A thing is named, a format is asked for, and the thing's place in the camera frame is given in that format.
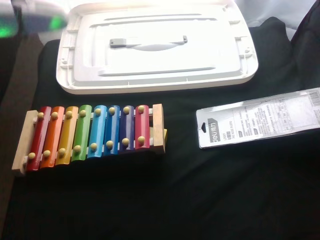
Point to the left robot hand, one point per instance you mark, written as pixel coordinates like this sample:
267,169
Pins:
45,20

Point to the rainbow wooden xylophone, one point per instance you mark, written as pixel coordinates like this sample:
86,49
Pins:
82,136

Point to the silver blister package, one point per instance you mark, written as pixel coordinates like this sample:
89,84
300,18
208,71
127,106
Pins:
257,120

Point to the white plastic lid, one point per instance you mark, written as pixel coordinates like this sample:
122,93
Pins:
155,67

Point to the yellow wooden cube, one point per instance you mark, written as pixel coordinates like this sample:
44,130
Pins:
165,136

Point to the black table cloth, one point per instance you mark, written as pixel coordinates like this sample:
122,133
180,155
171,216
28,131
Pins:
175,200

